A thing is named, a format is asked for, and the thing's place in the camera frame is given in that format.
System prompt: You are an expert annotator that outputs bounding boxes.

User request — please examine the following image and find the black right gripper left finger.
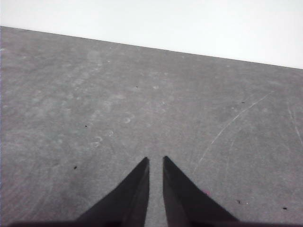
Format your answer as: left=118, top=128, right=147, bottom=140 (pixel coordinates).
left=75, top=157, right=150, bottom=227

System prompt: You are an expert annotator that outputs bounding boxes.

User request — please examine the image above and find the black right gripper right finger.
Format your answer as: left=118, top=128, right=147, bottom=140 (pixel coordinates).
left=162, top=155, right=239, bottom=227

